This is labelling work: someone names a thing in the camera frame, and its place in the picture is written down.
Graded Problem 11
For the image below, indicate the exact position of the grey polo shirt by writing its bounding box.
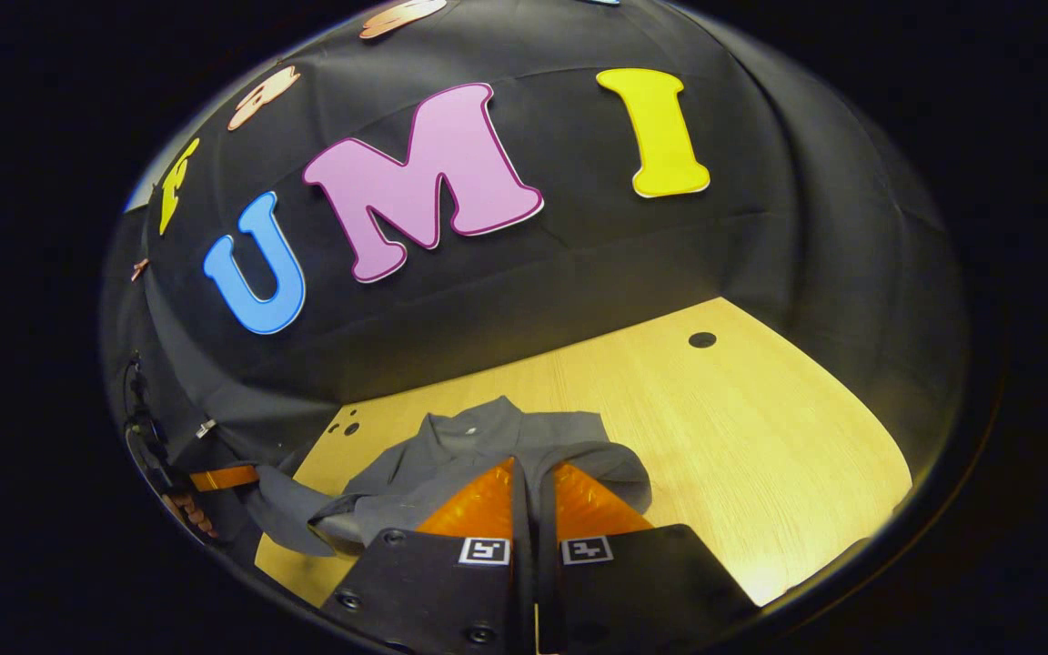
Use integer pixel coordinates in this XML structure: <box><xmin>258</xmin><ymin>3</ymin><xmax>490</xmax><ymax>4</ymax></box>
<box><xmin>245</xmin><ymin>396</ymin><xmax>652</xmax><ymax>558</ymax></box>

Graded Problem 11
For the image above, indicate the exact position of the black backdrop cloth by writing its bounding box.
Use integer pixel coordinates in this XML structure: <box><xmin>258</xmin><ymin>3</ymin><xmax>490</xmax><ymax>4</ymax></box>
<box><xmin>101</xmin><ymin>0</ymin><xmax>971</xmax><ymax>483</ymax></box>

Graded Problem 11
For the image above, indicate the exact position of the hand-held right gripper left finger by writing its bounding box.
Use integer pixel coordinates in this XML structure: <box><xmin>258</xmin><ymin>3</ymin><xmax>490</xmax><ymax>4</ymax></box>
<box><xmin>319</xmin><ymin>457</ymin><xmax>536</xmax><ymax>654</ymax></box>

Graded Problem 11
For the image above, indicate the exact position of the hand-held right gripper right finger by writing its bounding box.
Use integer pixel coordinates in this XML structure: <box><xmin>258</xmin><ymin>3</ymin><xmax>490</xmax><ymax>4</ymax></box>
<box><xmin>535</xmin><ymin>462</ymin><xmax>759</xmax><ymax>651</ymax></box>

